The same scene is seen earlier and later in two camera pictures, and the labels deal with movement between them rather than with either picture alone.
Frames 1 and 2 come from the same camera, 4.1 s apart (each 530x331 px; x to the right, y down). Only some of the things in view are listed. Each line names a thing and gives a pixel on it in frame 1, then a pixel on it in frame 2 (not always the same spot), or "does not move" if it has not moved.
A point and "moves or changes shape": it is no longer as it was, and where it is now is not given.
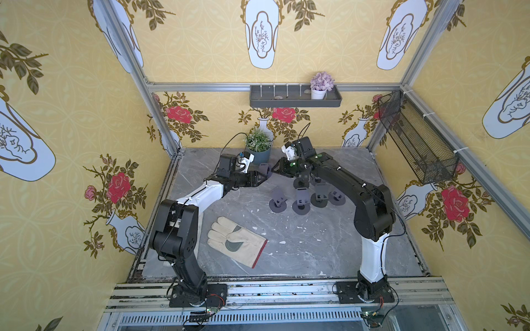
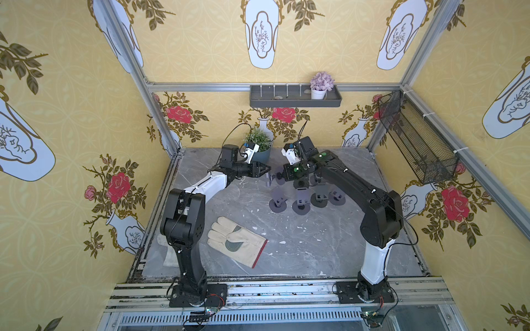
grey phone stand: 265,169 moves or changes shape
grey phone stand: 336,198 does not move
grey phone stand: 278,203 does not move
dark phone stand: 301,183 does not move
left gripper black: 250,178 -> 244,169
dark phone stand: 320,198 does not move
